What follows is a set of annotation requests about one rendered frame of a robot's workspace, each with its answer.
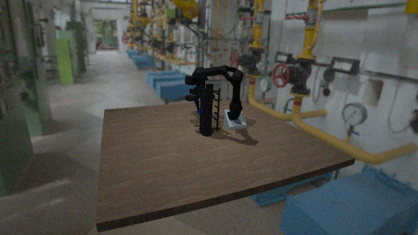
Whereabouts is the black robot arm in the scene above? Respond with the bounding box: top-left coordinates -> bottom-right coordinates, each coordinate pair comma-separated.
185,65 -> 244,121

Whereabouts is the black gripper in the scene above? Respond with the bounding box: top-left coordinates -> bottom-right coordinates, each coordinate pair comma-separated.
185,86 -> 215,110

